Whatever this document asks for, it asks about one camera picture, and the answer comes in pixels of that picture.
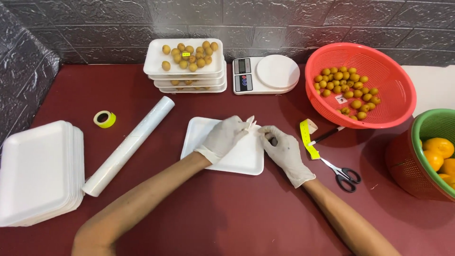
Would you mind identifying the person's left hand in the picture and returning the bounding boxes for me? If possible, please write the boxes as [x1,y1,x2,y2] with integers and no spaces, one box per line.
[194,115,257,165]

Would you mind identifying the person's right hand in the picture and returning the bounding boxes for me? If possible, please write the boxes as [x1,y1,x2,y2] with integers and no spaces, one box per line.
[258,125,316,188]

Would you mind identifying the dark red plastic basket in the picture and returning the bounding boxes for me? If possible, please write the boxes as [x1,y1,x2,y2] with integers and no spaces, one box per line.
[385,130,455,202]

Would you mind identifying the single white foam tray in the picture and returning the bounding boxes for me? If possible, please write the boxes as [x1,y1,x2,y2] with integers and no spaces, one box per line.
[181,117,265,176]

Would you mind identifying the red plastic colander basket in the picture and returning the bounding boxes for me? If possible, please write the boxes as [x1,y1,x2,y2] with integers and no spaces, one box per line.
[305,43,417,129]

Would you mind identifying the wrapped foam tray of longans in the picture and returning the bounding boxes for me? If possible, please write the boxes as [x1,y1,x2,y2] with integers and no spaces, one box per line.
[153,69,227,88]
[158,82,228,94]
[147,60,226,80]

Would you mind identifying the white board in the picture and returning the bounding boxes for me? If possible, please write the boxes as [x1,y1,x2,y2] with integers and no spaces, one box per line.
[402,65,455,118]

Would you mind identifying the white digital kitchen scale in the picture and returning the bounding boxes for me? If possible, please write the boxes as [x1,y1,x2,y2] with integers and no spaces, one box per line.
[232,54,300,95]

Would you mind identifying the yellow label tape roll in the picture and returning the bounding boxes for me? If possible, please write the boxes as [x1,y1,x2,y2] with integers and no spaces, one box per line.
[93,110,117,129]

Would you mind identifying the green plastic basket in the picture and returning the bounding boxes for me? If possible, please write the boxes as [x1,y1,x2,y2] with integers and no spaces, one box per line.
[411,108,455,201]

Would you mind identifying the yellow label strip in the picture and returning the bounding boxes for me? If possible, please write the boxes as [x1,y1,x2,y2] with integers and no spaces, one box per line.
[300,119,320,160]

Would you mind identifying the stack of empty foam trays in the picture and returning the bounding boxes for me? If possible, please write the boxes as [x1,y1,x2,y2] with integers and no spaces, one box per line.
[0,120,85,227]

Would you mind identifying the group of packed longan fruits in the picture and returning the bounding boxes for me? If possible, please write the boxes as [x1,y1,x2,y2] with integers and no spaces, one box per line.
[161,41,219,72]

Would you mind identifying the heap of loose longan fruits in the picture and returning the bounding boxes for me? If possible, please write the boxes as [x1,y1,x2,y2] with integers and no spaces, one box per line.
[314,66,381,121]

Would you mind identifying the clear cling film roll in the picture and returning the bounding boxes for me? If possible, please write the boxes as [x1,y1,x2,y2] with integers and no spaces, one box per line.
[82,96,175,197]

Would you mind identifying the foam tray with yellow sticker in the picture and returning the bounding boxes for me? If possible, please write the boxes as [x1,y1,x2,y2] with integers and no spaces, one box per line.
[143,38,224,76]

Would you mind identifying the black handled scissors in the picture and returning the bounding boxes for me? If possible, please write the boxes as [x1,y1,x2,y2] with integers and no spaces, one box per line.
[319,157,362,193]

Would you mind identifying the black and white pen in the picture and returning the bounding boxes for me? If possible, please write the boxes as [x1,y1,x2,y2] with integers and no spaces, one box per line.
[309,126,346,146]

